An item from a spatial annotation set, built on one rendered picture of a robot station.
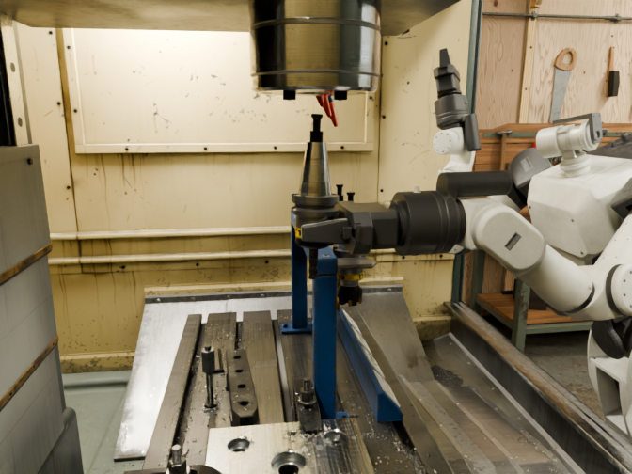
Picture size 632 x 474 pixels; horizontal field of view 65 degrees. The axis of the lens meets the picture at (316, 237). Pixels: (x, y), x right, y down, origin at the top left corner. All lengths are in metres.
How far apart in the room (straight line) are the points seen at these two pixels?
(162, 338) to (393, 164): 0.94
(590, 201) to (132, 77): 1.29
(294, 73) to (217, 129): 1.08
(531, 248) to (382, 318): 1.05
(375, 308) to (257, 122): 0.74
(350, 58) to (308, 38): 0.05
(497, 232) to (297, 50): 0.34
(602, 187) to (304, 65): 0.76
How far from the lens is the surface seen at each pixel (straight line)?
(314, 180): 0.64
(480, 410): 1.45
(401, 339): 1.67
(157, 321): 1.72
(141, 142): 1.68
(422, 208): 0.67
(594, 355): 1.54
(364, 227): 0.62
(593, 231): 1.18
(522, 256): 0.73
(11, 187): 0.85
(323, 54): 0.58
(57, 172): 1.76
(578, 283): 0.83
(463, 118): 1.41
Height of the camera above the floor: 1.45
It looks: 13 degrees down
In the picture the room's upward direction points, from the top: straight up
